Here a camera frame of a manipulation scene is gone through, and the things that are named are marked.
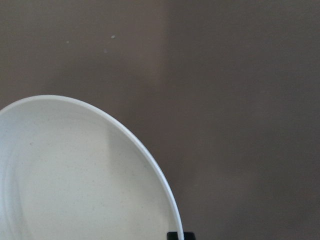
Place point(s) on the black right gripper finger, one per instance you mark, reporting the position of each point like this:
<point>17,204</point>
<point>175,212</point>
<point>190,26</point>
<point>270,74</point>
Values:
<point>187,235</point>

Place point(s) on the round cream plate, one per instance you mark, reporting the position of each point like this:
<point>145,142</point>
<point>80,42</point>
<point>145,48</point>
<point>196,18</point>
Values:
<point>70,171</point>

